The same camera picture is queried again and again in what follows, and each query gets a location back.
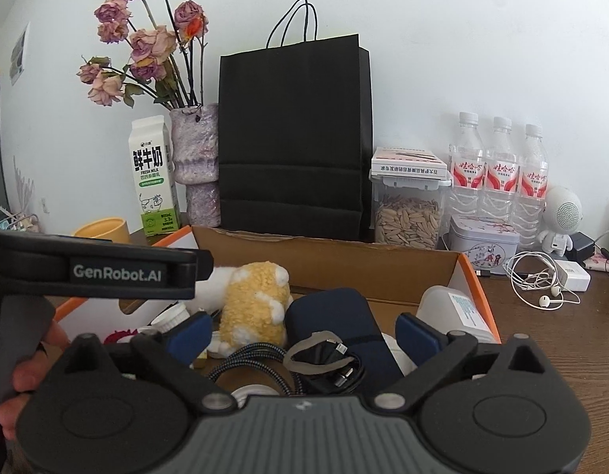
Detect large ridged white cap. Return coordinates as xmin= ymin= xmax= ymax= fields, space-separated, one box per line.
xmin=150 ymin=302 xmax=190 ymax=334

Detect cotton swab plastic box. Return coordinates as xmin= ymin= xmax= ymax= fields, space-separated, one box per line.
xmin=417 ymin=286 xmax=499 ymax=344

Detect yellow white plush toy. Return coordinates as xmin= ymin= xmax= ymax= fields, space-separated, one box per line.
xmin=186 ymin=261 xmax=294 ymax=358

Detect black usb cable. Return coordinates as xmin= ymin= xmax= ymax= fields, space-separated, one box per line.
xmin=299 ymin=337 xmax=367 ymax=396

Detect navy blue zip pouch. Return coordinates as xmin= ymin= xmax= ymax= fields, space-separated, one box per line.
xmin=285 ymin=288 xmax=403 ymax=397

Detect braided black cable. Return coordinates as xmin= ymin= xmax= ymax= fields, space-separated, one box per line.
xmin=207 ymin=342 xmax=305 ymax=397

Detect red fabric rose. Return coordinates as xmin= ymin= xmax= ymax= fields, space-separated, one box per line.
xmin=104 ymin=329 xmax=137 ymax=344

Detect person's left hand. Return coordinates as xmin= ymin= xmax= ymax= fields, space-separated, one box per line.
xmin=0 ymin=321 xmax=70 ymax=441

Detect open white jar lid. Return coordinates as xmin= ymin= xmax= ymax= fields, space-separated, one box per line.
xmin=232 ymin=383 xmax=280 ymax=408

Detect red orange cardboard box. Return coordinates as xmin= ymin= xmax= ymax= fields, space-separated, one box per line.
xmin=55 ymin=224 xmax=504 ymax=357

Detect yellow ceramic mug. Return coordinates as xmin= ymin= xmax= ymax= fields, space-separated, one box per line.
xmin=73 ymin=217 xmax=131 ymax=244

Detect decorated metal tin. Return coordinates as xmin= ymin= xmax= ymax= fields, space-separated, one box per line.
xmin=448 ymin=215 xmax=519 ymax=274

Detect white earphones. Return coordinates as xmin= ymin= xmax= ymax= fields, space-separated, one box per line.
xmin=502 ymin=252 xmax=581 ymax=312

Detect clear snack storage container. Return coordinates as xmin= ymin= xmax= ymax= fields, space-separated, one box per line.
xmin=371 ymin=173 xmax=451 ymax=249

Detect white charger adapter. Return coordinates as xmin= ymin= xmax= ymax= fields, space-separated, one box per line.
xmin=555 ymin=260 xmax=591 ymax=292

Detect white green milk carton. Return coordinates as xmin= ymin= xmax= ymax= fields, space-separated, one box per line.
xmin=129 ymin=116 xmax=180 ymax=237

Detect black power adapter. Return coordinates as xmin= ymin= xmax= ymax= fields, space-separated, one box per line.
xmin=566 ymin=232 xmax=596 ymax=263

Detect water bottle middle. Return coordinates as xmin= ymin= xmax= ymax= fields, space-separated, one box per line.
xmin=480 ymin=117 xmax=519 ymax=222

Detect water bottle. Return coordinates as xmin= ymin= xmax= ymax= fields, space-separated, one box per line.
xmin=480 ymin=117 xmax=519 ymax=222
xmin=512 ymin=124 xmax=549 ymax=250
xmin=449 ymin=111 xmax=485 ymax=216

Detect water bottle left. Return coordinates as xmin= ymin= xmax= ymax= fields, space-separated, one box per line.
xmin=449 ymin=111 xmax=485 ymax=216

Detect white robot speaker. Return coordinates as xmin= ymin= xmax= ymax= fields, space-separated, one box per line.
xmin=538 ymin=186 xmax=583 ymax=257

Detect white box on container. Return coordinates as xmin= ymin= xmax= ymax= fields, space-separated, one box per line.
xmin=371 ymin=147 xmax=448 ymax=180

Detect water bottle right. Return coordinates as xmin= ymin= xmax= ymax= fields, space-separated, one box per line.
xmin=512 ymin=124 xmax=549 ymax=250

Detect purple textured vase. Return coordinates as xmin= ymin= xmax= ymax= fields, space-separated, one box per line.
xmin=171 ymin=104 xmax=221 ymax=228

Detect dried pink roses bouquet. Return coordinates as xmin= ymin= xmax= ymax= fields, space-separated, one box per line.
xmin=76 ymin=0 xmax=209 ymax=110

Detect black paper shopping bag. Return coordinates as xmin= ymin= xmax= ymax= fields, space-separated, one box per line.
xmin=217 ymin=0 xmax=373 ymax=242

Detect wire storage rack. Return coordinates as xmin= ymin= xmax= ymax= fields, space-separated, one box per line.
xmin=0 ymin=205 xmax=40 ymax=232

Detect white charging cable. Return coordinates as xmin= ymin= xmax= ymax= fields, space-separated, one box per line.
xmin=592 ymin=221 xmax=609 ymax=270

